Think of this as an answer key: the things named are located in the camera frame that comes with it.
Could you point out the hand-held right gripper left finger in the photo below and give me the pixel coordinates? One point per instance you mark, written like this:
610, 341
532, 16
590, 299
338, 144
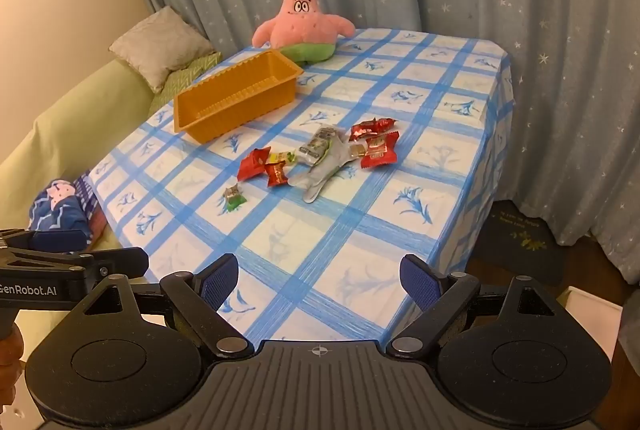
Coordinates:
220, 282

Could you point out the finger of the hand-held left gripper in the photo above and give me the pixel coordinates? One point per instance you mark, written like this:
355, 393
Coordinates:
60, 241
120, 262

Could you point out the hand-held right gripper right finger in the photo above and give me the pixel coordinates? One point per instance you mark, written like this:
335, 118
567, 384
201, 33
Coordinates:
417, 282

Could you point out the small green candy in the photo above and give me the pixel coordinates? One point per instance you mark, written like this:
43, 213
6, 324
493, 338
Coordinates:
233, 197

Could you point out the small red snack packet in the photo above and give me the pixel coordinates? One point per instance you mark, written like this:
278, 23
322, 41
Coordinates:
276, 175

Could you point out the large red snack packet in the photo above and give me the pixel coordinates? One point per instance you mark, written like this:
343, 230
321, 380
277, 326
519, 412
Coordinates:
252, 164

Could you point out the red packet with pale label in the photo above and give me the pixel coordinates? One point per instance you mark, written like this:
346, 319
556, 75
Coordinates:
381, 154

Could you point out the yellow-green candy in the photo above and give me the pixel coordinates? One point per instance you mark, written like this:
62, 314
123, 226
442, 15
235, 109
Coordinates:
282, 156

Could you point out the white silver snack packet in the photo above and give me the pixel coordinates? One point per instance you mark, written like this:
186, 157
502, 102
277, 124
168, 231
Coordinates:
320, 177

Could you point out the brown candy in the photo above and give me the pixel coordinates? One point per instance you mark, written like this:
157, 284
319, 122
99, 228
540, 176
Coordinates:
356, 151

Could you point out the shiny red snack packet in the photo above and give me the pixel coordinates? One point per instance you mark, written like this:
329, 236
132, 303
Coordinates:
370, 128

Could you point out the orange plastic tray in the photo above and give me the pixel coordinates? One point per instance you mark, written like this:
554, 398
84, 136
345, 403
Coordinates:
235, 115

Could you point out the person's left hand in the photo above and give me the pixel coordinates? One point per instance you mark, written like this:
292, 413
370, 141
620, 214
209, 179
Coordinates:
11, 350

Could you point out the blue checked tablecloth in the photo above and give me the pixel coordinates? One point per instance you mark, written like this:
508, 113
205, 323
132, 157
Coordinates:
310, 235

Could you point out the sofa with green cover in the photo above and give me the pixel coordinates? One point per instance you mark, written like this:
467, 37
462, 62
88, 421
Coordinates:
65, 130

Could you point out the dark doormat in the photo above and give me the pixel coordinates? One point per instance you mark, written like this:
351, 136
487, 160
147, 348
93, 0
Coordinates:
525, 240

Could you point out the white box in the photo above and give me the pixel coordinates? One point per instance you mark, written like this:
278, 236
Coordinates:
595, 315

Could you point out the green zigzag pillow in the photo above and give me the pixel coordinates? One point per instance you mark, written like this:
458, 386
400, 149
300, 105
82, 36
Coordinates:
185, 77

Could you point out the beige pillow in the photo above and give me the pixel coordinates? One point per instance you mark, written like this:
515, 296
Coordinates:
160, 45

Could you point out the pink starfish plush toy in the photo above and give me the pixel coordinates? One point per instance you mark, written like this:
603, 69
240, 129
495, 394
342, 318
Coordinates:
300, 25

